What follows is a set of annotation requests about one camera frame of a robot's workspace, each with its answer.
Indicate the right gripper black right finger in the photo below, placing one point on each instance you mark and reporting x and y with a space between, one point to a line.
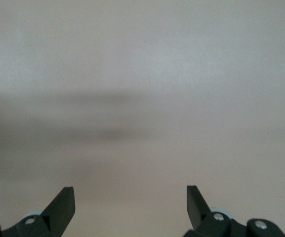
196 209

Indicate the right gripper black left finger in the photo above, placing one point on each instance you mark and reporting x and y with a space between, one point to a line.
58 212

